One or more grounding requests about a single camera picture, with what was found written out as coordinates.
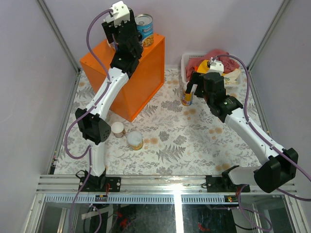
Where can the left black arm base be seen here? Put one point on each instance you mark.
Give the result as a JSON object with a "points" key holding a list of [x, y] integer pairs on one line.
{"points": [[90, 183]]}

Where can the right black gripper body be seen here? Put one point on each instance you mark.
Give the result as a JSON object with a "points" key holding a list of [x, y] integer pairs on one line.
{"points": [[200, 92]]}

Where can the yellow cloth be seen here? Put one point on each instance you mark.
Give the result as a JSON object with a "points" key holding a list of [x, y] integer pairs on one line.
{"points": [[203, 67]]}

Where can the blue cup white lid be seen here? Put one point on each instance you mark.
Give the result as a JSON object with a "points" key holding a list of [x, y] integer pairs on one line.
{"points": [[113, 45]]}

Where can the orange box cabinet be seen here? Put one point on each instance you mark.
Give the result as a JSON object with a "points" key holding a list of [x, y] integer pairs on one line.
{"points": [[141, 87]]}

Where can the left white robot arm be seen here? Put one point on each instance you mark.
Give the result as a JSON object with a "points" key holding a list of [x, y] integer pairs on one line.
{"points": [[93, 126]]}

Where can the pink cloth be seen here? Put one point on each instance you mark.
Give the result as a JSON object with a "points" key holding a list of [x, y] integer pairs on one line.
{"points": [[229, 64]]}

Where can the cream printed cloth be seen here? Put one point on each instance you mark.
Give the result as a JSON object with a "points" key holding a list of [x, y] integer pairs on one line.
{"points": [[232, 78]]}

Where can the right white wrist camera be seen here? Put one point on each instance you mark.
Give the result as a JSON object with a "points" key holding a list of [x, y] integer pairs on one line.
{"points": [[215, 66]]}

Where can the aluminium front rail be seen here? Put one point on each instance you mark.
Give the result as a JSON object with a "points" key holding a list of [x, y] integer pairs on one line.
{"points": [[136, 189]]}

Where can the light blue soup can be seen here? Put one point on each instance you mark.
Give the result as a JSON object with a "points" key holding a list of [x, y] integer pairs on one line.
{"points": [[144, 24]]}

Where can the tall yellow canister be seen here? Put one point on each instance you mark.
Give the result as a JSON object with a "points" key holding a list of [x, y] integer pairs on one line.
{"points": [[187, 98]]}

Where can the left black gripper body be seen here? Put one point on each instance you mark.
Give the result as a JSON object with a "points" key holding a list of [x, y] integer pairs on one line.
{"points": [[137, 48]]}

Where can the small cup white lid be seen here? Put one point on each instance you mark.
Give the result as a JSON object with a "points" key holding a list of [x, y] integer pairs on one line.
{"points": [[118, 129]]}

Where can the white plastic basket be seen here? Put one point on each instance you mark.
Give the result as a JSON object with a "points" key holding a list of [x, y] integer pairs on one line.
{"points": [[184, 62]]}

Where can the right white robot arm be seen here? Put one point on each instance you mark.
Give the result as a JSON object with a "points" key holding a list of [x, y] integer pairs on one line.
{"points": [[277, 165]]}

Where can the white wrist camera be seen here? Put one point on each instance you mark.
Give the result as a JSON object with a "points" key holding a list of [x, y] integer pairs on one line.
{"points": [[215, 66], [119, 13]]}

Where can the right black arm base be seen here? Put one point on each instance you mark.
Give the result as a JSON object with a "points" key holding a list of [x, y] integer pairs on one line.
{"points": [[221, 184]]}

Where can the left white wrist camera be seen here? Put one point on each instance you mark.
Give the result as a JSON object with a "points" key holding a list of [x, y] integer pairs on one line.
{"points": [[119, 13]]}

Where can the yellow can white lid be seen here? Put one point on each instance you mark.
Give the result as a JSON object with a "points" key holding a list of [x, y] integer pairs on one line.
{"points": [[135, 140]]}

